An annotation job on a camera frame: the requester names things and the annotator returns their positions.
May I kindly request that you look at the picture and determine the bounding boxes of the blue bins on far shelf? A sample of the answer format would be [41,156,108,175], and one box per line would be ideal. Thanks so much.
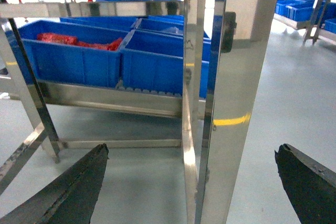
[274,0,335,33]

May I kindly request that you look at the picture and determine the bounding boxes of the stainless steel roller rack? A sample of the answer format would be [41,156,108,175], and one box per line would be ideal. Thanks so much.
[1,0,276,223]

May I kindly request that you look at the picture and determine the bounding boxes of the blue bin with red parts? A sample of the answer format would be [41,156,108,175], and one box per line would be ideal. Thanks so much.
[18,20,128,88]

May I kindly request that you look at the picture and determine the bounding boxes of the large blue plastic bin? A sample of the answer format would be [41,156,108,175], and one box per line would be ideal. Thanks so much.
[119,29,218,99]

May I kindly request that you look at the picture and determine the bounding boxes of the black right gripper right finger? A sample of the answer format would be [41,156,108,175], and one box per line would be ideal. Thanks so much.
[275,144,335,223]

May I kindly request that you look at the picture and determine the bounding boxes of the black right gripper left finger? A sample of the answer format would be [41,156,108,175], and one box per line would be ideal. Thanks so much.
[1,144,109,223]

